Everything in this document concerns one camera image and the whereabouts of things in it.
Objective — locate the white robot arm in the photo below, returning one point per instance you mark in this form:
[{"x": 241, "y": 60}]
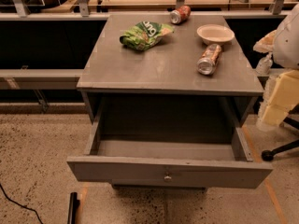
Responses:
[{"x": 281, "y": 93}]

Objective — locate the orange silver soda can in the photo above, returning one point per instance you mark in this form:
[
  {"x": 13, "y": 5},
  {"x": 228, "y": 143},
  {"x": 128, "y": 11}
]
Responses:
[{"x": 208, "y": 61}]

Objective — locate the grey cabinet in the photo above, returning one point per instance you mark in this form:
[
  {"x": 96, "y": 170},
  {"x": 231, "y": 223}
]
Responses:
[{"x": 170, "y": 66}]

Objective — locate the open grey top drawer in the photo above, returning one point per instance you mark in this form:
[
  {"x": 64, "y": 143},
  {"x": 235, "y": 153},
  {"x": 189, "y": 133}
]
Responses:
[{"x": 199, "y": 149}]

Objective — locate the red soda can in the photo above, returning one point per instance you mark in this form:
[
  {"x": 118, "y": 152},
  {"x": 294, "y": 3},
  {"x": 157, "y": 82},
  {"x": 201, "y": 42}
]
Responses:
[{"x": 179, "y": 15}]

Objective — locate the white bowl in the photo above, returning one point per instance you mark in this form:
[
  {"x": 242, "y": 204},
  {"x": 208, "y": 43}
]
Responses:
[{"x": 213, "y": 33}]

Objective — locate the green rice chip bag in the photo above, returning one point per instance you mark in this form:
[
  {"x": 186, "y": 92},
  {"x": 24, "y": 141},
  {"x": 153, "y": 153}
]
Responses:
[{"x": 145, "y": 35}]

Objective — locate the black bar on floor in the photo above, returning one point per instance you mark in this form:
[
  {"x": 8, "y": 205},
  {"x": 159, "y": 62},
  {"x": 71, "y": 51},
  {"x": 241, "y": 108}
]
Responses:
[{"x": 73, "y": 207}]

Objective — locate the black chair base leg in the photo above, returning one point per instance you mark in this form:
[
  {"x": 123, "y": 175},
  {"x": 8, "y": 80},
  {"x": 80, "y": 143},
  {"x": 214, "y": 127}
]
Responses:
[{"x": 268, "y": 155}]

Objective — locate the grey metal railing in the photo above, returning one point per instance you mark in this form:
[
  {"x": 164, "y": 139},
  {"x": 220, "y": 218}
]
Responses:
[{"x": 45, "y": 44}]

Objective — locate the metal drawer knob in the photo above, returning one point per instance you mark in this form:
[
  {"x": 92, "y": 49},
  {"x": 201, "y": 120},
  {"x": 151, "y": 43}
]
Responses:
[{"x": 167, "y": 177}]

